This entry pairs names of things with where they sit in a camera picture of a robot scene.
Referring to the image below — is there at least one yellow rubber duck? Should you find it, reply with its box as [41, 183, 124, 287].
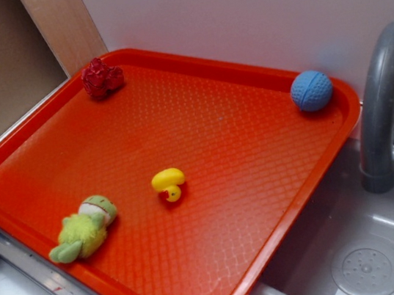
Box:
[151, 167, 186, 203]

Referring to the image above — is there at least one orange plastic tray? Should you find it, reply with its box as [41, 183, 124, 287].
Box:
[0, 49, 360, 295]

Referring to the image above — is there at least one blue textured rubber ball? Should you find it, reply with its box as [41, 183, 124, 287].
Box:
[290, 70, 333, 112]

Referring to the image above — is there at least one green plush frog toy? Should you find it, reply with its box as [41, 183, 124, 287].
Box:
[49, 195, 117, 264]

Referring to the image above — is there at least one wooden board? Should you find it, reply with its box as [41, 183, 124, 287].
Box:
[20, 0, 108, 77]

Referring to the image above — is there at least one grey plastic toy sink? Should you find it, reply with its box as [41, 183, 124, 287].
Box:
[252, 140, 394, 295]

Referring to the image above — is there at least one grey toy faucet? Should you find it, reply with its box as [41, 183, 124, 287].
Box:
[360, 21, 394, 194]

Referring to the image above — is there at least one silver metal rail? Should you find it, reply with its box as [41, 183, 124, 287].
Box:
[0, 228, 98, 295]

